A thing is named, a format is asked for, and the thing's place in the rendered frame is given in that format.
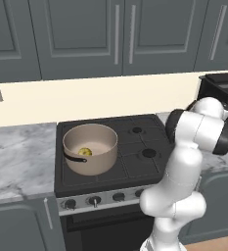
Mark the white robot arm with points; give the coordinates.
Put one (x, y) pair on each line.
(184, 183)

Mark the yellow squash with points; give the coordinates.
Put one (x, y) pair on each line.
(85, 152)

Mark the black gas hob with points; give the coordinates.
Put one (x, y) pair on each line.
(125, 157)

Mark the black stove knob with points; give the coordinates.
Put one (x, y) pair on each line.
(139, 192)
(70, 204)
(94, 200)
(118, 196)

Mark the black oven door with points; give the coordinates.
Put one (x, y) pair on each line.
(109, 232)

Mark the black countertop appliance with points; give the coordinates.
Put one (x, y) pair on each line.
(221, 94)

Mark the grey base cupboard door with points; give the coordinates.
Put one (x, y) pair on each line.
(216, 202)
(17, 228)

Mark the grey wall cupboard door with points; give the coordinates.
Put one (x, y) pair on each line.
(76, 36)
(164, 32)
(8, 39)
(223, 32)

